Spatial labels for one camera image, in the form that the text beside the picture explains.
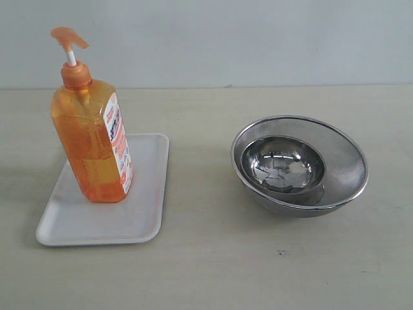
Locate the small shiny steel bowl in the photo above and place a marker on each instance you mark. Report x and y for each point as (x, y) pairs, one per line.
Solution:
(283, 165)

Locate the orange pump soap bottle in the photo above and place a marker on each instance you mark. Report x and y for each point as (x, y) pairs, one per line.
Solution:
(87, 117)

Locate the steel mesh colander bowl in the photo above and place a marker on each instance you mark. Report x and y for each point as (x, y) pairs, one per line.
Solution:
(346, 174)

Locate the white rectangular plastic tray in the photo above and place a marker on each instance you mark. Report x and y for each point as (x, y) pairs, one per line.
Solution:
(70, 219)

